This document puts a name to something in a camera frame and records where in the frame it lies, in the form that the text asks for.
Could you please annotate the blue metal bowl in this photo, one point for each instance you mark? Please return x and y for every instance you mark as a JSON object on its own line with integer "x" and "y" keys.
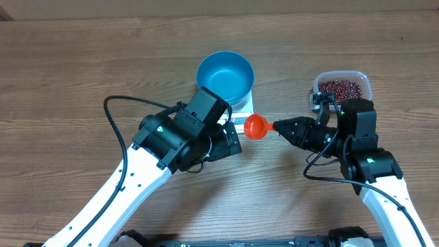
{"x": 228, "y": 74}

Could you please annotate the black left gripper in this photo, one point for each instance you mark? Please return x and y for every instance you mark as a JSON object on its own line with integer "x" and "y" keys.
{"x": 221, "y": 149}

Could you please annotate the clear plastic container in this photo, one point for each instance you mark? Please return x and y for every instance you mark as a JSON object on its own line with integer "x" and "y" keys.
{"x": 356, "y": 76}

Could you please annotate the orange scoop with blue handle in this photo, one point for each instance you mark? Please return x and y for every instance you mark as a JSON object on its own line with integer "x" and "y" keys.
{"x": 257, "y": 126}

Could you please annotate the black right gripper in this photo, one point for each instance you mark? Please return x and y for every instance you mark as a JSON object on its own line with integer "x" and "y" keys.
{"x": 304, "y": 127}

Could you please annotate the red beans in container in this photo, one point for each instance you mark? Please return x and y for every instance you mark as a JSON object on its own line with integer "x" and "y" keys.
{"x": 343, "y": 89}

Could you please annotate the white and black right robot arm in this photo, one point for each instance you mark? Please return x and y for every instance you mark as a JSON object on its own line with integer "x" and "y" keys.
{"x": 372, "y": 171}

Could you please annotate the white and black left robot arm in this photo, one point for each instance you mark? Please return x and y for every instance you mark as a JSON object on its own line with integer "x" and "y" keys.
{"x": 182, "y": 138}

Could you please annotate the white digital kitchen scale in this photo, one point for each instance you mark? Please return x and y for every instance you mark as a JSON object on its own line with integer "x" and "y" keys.
{"x": 241, "y": 112}

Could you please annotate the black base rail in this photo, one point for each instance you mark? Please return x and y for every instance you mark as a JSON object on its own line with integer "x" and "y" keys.
{"x": 346, "y": 236}

